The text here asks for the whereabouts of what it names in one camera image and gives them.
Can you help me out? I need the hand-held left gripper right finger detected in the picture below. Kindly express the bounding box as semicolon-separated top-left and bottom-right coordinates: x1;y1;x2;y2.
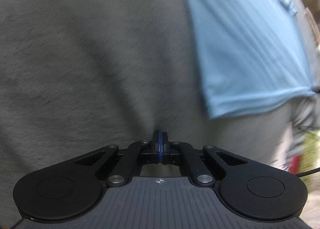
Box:
160;131;250;187

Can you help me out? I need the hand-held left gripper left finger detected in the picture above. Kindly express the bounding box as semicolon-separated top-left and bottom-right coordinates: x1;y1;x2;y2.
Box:
71;130;160;187

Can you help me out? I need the light blue t-shirt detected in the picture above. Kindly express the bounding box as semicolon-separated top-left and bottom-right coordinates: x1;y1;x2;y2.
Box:
176;0;317;119

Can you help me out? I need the grey fleece blanket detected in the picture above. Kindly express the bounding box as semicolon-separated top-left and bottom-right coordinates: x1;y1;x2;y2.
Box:
0;0;300;227

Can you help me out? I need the red object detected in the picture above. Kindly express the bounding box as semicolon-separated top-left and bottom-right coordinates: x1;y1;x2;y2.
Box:
287;155;304;172

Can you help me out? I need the pale grey cloth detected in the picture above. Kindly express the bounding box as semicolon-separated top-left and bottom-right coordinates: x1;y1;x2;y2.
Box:
287;95;320;159

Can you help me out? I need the green patterned object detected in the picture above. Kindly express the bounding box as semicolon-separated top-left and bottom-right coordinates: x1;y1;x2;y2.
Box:
303;130;320;169

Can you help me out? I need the black cable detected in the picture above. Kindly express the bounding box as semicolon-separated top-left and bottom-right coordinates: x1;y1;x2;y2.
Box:
297;166;320;177

